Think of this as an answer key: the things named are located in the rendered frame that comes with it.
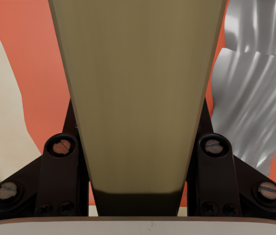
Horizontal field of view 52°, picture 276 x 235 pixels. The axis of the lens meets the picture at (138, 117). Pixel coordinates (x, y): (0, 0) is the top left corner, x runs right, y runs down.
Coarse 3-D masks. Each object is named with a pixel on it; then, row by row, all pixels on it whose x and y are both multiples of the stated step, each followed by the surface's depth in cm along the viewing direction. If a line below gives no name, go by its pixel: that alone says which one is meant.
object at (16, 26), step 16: (0, 0) 15; (16, 0) 15; (32, 0) 15; (0, 16) 15; (16, 16) 15; (32, 16) 15; (48, 16) 15; (224, 16) 15; (0, 32) 16; (16, 32) 16; (32, 32) 16; (48, 32) 16
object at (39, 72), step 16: (16, 48) 17; (32, 48) 17; (48, 48) 17; (16, 64) 18; (32, 64) 18; (48, 64) 18; (16, 80) 19; (32, 80) 19; (48, 80) 19; (64, 80) 19; (32, 96) 20; (48, 96) 20; (64, 96) 20; (208, 96) 20; (32, 112) 21; (48, 112) 21; (64, 112) 21; (32, 128) 22; (48, 128) 22; (272, 176) 27
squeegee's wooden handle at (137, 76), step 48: (48, 0) 5; (96, 0) 4; (144, 0) 4; (192, 0) 4; (96, 48) 5; (144, 48) 5; (192, 48) 5; (96, 96) 5; (144, 96) 5; (192, 96) 6; (96, 144) 7; (144, 144) 7; (192, 144) 7; (96, 192) 9; (144, 192) 8
